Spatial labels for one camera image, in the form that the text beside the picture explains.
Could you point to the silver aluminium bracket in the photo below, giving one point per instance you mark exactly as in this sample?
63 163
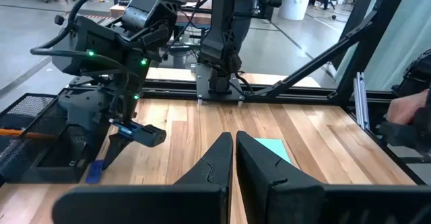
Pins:
362 99

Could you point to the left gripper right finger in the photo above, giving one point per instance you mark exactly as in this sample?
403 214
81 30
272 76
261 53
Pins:
262 173

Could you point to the green sticky note pad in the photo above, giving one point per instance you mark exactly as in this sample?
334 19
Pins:
276 146

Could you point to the person's hand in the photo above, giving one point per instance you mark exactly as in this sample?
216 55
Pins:
404 106

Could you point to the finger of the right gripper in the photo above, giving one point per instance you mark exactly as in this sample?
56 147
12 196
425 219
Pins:
116 150
144 136

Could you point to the person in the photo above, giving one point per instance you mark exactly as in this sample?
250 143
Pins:
244 15

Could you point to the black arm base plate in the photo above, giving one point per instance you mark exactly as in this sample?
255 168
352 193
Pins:
203 89

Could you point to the black handheld control device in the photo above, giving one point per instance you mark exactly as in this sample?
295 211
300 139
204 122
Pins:
404 140

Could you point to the black aluminium table frame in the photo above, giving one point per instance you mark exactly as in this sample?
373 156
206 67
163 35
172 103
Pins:
175 89

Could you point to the blue rectangular eraser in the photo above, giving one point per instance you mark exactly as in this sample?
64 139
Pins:
95 172

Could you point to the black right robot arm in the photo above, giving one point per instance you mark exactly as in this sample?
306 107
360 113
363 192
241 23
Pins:
220 32

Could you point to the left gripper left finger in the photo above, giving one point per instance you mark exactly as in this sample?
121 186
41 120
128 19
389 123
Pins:
215 163

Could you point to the black mesh desk organizer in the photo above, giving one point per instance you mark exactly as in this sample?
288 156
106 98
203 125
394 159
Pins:
40 156

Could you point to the orange pencil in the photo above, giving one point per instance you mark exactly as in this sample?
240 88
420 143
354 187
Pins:
27 134

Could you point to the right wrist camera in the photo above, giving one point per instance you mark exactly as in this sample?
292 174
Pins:
81 113

